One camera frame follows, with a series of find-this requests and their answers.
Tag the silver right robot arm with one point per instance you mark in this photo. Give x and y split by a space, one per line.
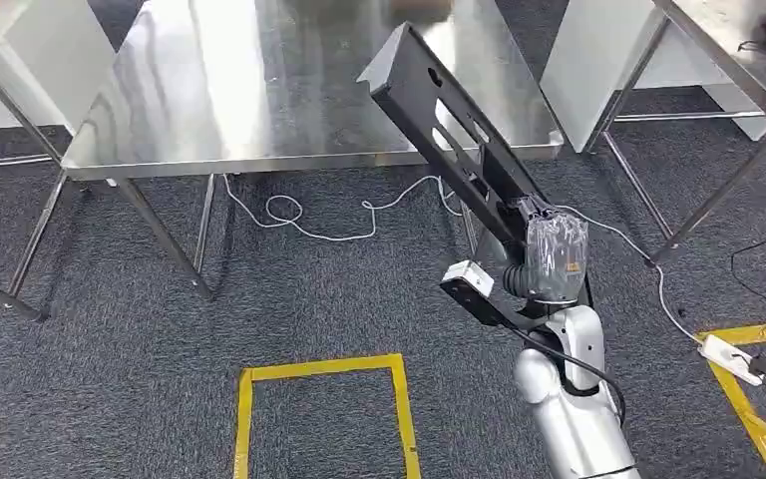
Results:
574 410

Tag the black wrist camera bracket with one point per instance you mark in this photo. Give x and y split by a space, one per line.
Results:
482 307

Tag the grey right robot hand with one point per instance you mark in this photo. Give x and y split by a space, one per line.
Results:
555 258

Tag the stainless steel table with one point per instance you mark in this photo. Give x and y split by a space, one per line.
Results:
594 59
33 66
224 86

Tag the black plastic panel with cutouts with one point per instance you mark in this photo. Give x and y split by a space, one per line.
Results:
416 86

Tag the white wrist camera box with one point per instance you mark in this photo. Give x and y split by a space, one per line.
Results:
469 278

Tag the yellow floor tape rectangle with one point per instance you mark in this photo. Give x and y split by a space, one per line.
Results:
245 423

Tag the white power strip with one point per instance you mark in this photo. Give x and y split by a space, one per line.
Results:
726 357

